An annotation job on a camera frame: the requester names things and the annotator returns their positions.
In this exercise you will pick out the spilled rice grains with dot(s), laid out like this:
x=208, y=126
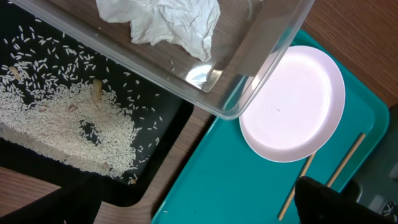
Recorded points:
x=83, y=124

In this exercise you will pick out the black plastic tray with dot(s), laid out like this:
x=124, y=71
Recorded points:
x=160, y=114

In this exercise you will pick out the teal plastic tray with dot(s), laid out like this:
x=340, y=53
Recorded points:
x=225, y=181

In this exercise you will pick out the white paper napkin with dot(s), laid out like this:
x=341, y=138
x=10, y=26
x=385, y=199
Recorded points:
x=187, y=23

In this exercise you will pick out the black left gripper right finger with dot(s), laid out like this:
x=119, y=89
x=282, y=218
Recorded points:
x=317, y=203

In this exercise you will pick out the large pink plate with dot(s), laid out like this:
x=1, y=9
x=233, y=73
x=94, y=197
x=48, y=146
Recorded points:
x=298, y=108

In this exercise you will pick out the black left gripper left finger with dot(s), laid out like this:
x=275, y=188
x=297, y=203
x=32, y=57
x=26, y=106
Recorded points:
x=76, y=203

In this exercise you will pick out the clear plastic waste bin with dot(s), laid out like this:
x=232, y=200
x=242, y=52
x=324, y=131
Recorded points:
x=248, y=42

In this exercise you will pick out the wooden chopstick right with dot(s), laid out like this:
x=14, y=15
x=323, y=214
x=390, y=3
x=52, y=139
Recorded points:
x=346, y=158

